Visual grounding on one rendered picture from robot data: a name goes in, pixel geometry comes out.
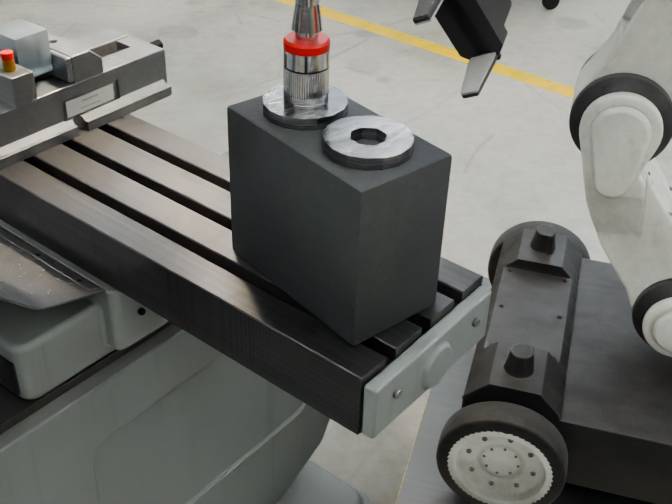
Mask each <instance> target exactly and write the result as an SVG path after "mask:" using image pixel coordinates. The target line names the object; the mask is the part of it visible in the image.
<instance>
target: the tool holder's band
mask: <svg viewBox="0 0 672 504"><path fill-rule="evenodd" d="M283 48H284V50H285V51H287V52H288V53H290V54H293V55H298V56H318V55H322V54H324V53H326V52H327V51H329V49H330V38H329V37H328V36H327V35H326V34H324V33H322V32H319V33H318V39H317V40H315V41H312V42H303V41H299V40H297V39H296V38H295V32H294V31H292V32H290V33H288V34H287V35H285V36H284V38H283Z"/></svg>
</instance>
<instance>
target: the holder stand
mask: <svg viewBox="0 0 672 504"><path fill-rule="evenodd" d="M227 122H228V147H229V173H230V198H231V224H232V248H233V250H234V251H235V252H236V253H237V254H239V255H240V256H241V257H242V258H244V259H245V260H246V261H247V262H249V263H250V264H251V265H252V266H253V267H255V268H256V269H257V270H258V271H260V272H261V273H262V274H263V275H265V276H266V277H267V278H268V279H270V280H271V281H272V282H273V283H275V284H276V285H277V286H278V287H280V288H281V289H282V290H283V291H285V292H286V293H287V294H288V295H290V296H291V297H292V298H293V299H295V300H296V301H297V302H298V303H300V304H301V305H302V306H303V307H305V308H306V309H307V310H308V311H310V312H311V313H312V314H313V315H315V316H316V317H317V318H318V319H320V320H321V321H322V322H323V323H325V324H326V325H327V326H328V327H330V328H331V329H332V330H333V331H335V332H336V333H337V334H338V335H340V336H341V337H342V338H343V339H345V340H346V341H347V342H348V343H350V344H351V345H353V346H355V345H357V344H359V343H361V342H363V341H365V340H367V339H369V338H370V337H372V336H374V335H376V334H378V333H380V332H382V331H384V330H386V329H388V328H389V327H391V326H393V325H395V324H397V323H399V322H401V321H403V320H405V319H407V318H408V317H410V316H412V315H414V314H416V313H418V312H420V311H422V310H424V309H426V308H427V307H429V306H431V305H433V304H434V303H435V301H436V292H437V283H438V275H439V266H440V257H441V249H442V240H443V231H444V223H445V214H446V205H447V197H448V188H449V180H450V171H451V162H452V155H451V154H449V153H448V152H446V151H444V150H442V149H440V148H439V147H437V146H435V145H433V144H431V143H430V142H428V141H426V140H424V139H422V138H420V137H419V136H417V135H415V134H413V133H412V131H411V130H410V129H408V128H407V127H406V126H405V125H403V124H402V123H399V122H397V121H394V120H392V119H389V118H384V117H382V116H381V115H379V114H377V113H375V112H373V111H372V110H370V109H368V108H366V107H364V106H362V105H361V104H359V103H357V102H355V101H353V100H352V99H350V98H348V97H347V96H346V94H344V93H343V92H342V91H341V90H339V89H338V88H335V87H333V86H330V85H329V97H328V102H327V103H326V104H325V105H324V106H322V107H320V108H316V109H297V108H294V107H291V106H289V105H287V104H286V103H285V102H284V100H283V84H280V85H277V86H275V87H273V88H271V89H269V90H268V91H267V92H266V93H265V94H264V95H261V96H258V97H255V98H252V99H249V100H245V101H242V102H239V103H236V104H233V105H230V106H228V107H227Z"/></svg>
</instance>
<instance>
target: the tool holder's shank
mask: <svg viewBox="0 0 672 504"><path fill-rule="evenodd" d="M291 30H292V31H294V32H295V38H296V39H297V40H299V41H303V42H312V41H315V40H317V39H318V33H319V32H321V31H322V30H323V26H322V18H321V11H320V0H295V5H294V11H293V18H292V24H291Z"/></svg>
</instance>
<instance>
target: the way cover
mask: <svg viewBox="0 0 672 504"><path fill-rule="evenodd" d="M0 229H2V231H0V244H2V245H0V264H1V265H0V281H2V282H0V288H2V290H1V289H0V300H3V301H7V302H10V303H13V304H16V305H19V306H22V307H26V308H29V309H33V310H44V309H48V308H52V307H55V306H58V305H62V304H65V303H69V302H72V301H75V300H79V299H82V298H85V297H89V296H92V295H95V294H99V293H102V292H105V289H103V288H101V287H100V286H98V285H96V284H95V283H93V282H91V281H90V280H88V279H86V278H85V277H83V276H82V275H80V274H78V273H77V272H75V271H73V270H72V269H70V268H68V267H67V266H65V265H63V264H62V263H60V262H59V261H57V260H55V259H54V258H52V257H50V256H49V255H47V254H45V253H44V252H42V251H41V250H39V249H37V248H36V247H34V246H32V245H31V244H29V243H27V242H26V241H24V240H23V239H21V238H19V237H18V236H16V235H14V234H13V233H11V232H9V231H8V230H6V229H4V228H3V227H1V226H0ZM20 250H23V251H20ZM37 257H38V258H37ZM39 259H41V260H39ZM55 262H56V263H55ZM19 264H21V265H19ZM12 265H14V266H12ZM40 266H42V267H40ZM20 268H21V269H20ZM43 269H45V270H44V271H43ZM59 271H62V272H59ZM23 273H25V274H23ZM41 274H42V275H41ZM39 275H41V276H39ZM18 276H20V277H18ZM21 276H22V277H21ZM57 278H59V279H57ZM28 283H29V284H31V285H29V284H28ZM69 283H73V284H69ZM63 284H65V285H63ZM22 288H25V289H22ZM3 290H4V291H3ZM49 290H51V291H49ZM68 290H69V291H68ZM67 291H68V292H67ZM47 292H49V294H48V293H47ZM31 293H32V294H31ZM14 297H15V298H14Z"/></svg>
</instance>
